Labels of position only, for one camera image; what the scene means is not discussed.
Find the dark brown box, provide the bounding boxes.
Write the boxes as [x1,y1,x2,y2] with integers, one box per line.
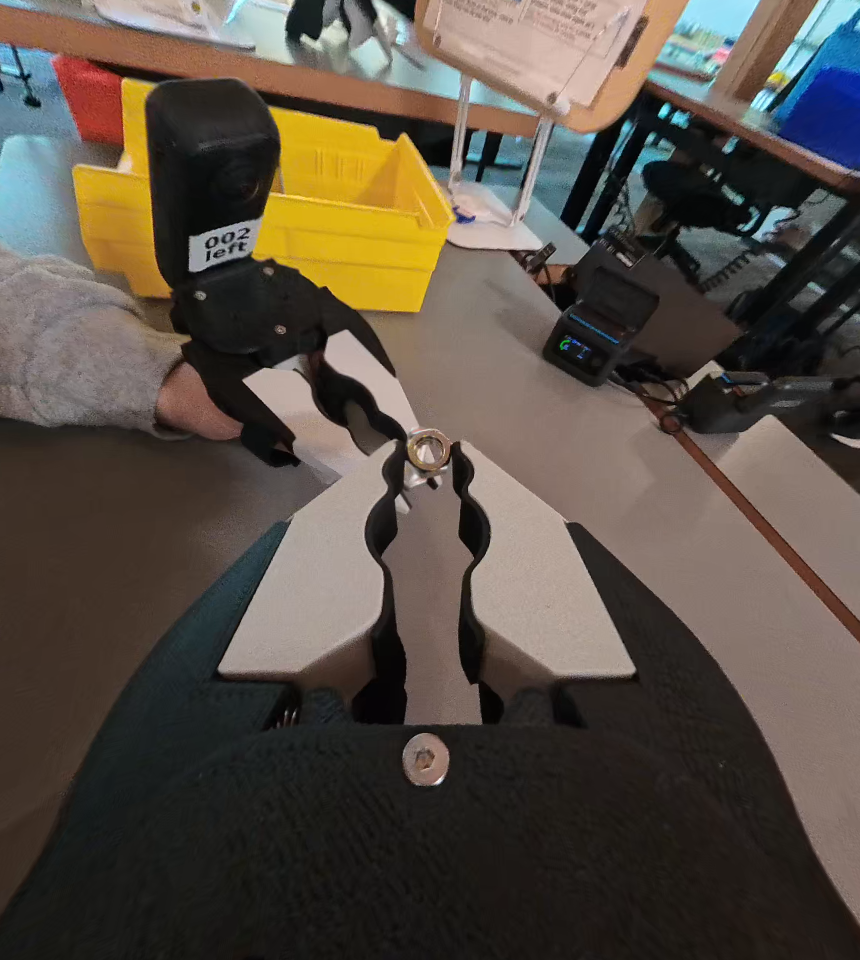
[572,232,742,357]

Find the person's left forearm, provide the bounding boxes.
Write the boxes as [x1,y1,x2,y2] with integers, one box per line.
[0,187,193,440]

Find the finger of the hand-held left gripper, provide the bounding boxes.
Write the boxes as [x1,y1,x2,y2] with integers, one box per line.
[308,328,425,459]
[242,366,371,479]

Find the black white gripper pair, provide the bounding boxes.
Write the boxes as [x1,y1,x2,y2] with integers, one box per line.
[283,0,431,57]

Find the black device with colour screen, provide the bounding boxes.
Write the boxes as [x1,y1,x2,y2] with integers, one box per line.
[542,296,661,389]

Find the black cable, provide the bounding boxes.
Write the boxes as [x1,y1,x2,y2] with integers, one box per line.
[610,371,690,436]

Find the person's left hand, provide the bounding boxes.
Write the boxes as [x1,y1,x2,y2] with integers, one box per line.
[154,358,245,442]

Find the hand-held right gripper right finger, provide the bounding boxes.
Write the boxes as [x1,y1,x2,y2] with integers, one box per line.
[451,441,637,727]

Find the white paper sheet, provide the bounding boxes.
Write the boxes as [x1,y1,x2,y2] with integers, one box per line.
[92,0,259,50]

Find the red plastic bin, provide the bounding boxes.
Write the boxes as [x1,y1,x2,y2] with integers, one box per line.
[51,54,127,144]

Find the steel hex nut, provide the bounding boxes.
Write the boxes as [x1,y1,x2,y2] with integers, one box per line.
[405,427,454,475]

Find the large yellow plastic bin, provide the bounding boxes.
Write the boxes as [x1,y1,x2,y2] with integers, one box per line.
[72,77,455,313]

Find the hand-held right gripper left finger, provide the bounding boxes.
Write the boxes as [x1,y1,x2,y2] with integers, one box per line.
[217,441,410,727]

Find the blue stacked bins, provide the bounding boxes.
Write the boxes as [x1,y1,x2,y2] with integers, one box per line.
[775,66,860,177]

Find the wooden top table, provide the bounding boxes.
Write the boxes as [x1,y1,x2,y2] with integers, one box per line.
[0,0,551,140]
[561,71,860,376]

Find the wooden instruction board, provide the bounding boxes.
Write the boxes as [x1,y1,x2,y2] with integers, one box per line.
[413,0,691,136]

